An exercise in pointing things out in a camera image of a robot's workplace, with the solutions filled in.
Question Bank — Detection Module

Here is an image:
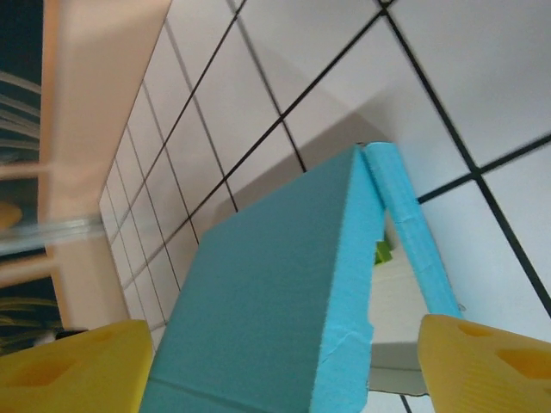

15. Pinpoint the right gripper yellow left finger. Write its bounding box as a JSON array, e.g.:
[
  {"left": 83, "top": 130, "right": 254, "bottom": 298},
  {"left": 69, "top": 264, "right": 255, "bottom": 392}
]
[{"left": 0, "top": 319, "right": 153, "bottom": 413}]

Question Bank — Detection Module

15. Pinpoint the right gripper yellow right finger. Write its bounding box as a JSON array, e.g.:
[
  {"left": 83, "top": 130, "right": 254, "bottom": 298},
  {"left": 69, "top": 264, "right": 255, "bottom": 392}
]
[{"left": 417, "top": 312, "right": 551, "bottom": 413}]

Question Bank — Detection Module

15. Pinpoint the green toy brick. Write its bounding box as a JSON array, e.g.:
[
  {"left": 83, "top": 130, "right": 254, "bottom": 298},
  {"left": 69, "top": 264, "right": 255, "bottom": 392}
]
[{"left": 373, "top": 239, "right": 394, "bottom": 265}]

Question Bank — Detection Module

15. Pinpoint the blue and white paper box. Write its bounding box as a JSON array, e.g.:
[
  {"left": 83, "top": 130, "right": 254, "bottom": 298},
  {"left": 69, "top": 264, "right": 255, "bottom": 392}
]
[{"left": 139, "top": 141, "right": 466, "bottom": 413}]

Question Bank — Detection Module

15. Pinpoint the aluminium corner post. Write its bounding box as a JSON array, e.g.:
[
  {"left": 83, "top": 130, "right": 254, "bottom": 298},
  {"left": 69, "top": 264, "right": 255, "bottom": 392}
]
[{"left": 0, "top": 214, "right": 105, "bottom": 259}]

